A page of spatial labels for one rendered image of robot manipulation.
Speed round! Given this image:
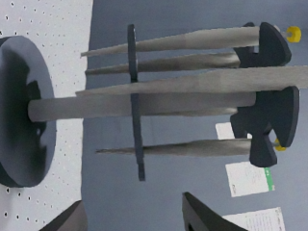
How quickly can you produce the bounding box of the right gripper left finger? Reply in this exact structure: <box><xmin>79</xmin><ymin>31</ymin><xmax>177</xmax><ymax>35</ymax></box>
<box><xmin>39</xmin><ymin>200</ymin><xmax>88</xmax><ymax>231</ymax></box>

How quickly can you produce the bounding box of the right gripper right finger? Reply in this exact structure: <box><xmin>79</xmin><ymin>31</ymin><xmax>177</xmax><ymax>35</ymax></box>
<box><xmin>182</xmin><ymin>192</ymin><xmax>249</xmax><ymax>231</ymax></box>

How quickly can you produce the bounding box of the grey base plate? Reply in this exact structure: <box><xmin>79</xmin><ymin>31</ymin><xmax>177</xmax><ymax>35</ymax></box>
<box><xmin>0</xmin><ymin>0</ymin><xmax>93</xmax><ymax>231</ymax></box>

